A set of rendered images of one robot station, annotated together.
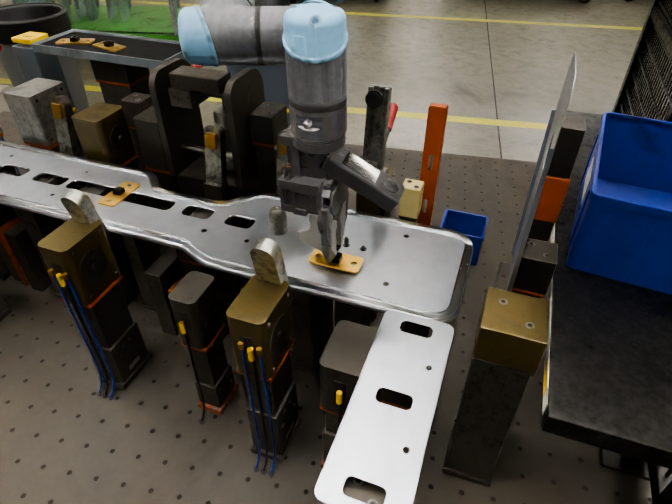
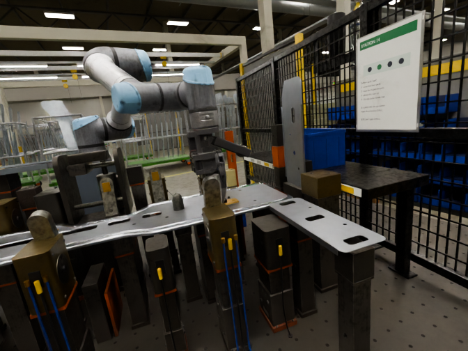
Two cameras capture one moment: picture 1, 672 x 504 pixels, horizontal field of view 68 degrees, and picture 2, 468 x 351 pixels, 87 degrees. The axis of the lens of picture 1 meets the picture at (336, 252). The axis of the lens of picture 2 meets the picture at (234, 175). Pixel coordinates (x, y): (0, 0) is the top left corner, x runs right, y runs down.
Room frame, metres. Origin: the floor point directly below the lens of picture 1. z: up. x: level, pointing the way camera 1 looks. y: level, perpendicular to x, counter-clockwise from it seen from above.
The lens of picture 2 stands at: (0.05, 0.38, 1.24)
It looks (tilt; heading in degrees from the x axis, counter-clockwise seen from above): 13 degrees down; 323
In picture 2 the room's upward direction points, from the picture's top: 7 degrees counter-clockwise
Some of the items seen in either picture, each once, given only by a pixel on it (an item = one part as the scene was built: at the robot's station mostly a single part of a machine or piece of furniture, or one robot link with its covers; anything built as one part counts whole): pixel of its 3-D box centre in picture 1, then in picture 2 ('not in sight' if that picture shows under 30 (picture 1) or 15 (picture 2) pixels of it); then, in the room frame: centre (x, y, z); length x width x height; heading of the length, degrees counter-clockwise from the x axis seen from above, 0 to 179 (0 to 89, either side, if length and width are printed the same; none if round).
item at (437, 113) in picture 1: (421, 230); (235, 196); (0.77, -0.17, 0.95); 0.03 x 0.01 x 0.50; 70
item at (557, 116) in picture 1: (534, 191); (292, 134); (0.56, -0.26, 1.17); 0.12 x 0.01 x 0.34; 160
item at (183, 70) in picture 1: (222, 177); (106, 220); (0.98, 0.26, 0.95); 0.18 x 0.13 x 0.49; 70
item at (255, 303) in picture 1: (265, 384); (228, 283); (0.47, 0.11, 0.87); 0.12 x 0.07 x 0.35; 160
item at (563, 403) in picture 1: (620, 224); (302, 164); (0.70, -0.49, 1.02); 0.90 x 0.22 x 0.03; 160
